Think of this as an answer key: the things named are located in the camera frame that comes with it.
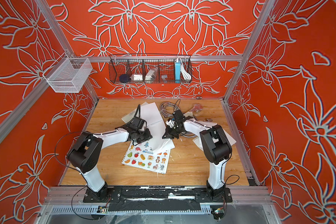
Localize dark round object in basket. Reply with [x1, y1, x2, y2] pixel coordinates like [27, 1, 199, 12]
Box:
[119, 74, 131, 84]

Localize white cable in basket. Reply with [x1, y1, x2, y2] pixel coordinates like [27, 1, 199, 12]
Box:
[180, 62, 192, 81]

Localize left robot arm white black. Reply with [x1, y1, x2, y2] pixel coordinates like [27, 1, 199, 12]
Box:
[66, 105, 152, 202]

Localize white wire basket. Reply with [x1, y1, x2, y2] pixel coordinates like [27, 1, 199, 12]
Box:
[44, 58, 92, 93]

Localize white sticker picture notebook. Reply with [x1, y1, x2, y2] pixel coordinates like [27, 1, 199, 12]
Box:
[121, 143, 171, 174]

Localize small metal clip in basket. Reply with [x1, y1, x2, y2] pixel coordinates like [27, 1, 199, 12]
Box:
[161, 75, 168, 83]

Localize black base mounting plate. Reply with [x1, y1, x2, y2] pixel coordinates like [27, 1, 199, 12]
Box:
[83, 186, 232, 211]

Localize clear plastic bag in basket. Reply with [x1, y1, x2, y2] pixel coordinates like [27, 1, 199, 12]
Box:
[145, 68, 158, 84]

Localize beige work glove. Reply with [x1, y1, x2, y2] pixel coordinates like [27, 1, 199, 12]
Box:
[183, 111, 194, 118]

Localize black wire wall basket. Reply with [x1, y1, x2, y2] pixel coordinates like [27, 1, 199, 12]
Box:
[108, 54, 193, 84]

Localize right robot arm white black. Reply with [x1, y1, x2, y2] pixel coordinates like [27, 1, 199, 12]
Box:
[162, 103, 236, 203]

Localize light blue box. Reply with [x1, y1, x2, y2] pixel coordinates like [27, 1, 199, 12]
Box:
[174, 58, 181, 84]

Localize small coiled metal hose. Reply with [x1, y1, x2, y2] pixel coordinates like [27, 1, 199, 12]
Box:
[159, 101, 177, 118]

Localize teal steno notes notebook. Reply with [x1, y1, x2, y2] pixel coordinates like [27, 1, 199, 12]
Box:
[141, 103, 175, 154]

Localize white small box in basket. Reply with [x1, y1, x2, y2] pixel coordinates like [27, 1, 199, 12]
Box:
[130, 74, 144, 82]

